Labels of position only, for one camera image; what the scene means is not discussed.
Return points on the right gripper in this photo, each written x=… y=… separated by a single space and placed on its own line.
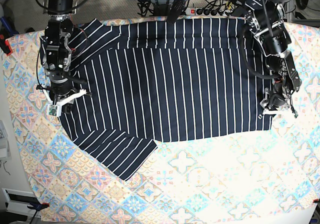
x=64 y=93

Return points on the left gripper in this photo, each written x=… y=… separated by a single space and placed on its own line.
x=277 y=96

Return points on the navy white striped T-shirt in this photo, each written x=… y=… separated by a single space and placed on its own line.
x=155 y=82

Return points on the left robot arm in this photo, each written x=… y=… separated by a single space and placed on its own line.
x=268 y=30

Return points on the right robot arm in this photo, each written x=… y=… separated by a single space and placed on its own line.
x=57 y=57

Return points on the patterned pastel tablecloth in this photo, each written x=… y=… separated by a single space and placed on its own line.
x=238 y=176

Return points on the white box at left edge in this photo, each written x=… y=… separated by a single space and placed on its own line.
x=4 y=143

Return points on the orange black clamp upper left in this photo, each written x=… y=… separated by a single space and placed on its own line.
x=5 y=46

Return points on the orange black clamp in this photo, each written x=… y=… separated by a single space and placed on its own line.
x=5 y=46
x=37 y=206

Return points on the orange black clamp lower left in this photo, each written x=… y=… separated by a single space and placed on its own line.
x=37 y=206

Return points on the white black tray lower left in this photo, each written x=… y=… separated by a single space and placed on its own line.
x=18 y=201

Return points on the white power strip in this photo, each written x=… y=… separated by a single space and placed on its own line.
x=207 y=12

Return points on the black remote control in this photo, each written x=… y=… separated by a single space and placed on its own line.
x=176 y=9

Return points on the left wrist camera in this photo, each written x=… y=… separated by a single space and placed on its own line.
x=294 y=112

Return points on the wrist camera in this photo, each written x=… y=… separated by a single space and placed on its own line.
x=54 y=110
x=294 y=112

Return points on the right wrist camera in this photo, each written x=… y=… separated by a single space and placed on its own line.
x=54 y=110

